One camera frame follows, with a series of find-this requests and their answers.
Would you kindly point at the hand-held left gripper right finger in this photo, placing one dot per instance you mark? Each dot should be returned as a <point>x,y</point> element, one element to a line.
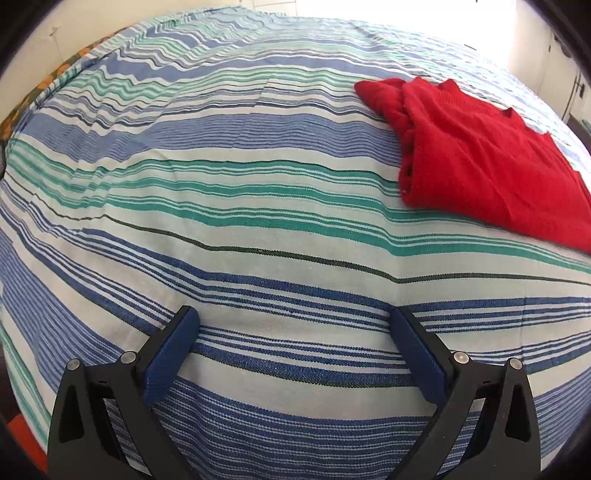
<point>422,357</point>

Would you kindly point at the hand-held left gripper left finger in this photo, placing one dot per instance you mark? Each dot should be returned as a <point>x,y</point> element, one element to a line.
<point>171,350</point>

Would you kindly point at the red knit sweater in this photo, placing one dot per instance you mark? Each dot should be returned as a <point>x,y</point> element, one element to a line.
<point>480,161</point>

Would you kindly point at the striped blue green bedsheet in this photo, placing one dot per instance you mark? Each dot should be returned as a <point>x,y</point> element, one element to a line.
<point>258,221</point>

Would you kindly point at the orange floral green sheet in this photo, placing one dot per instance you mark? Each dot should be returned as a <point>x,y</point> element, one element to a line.
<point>32,97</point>

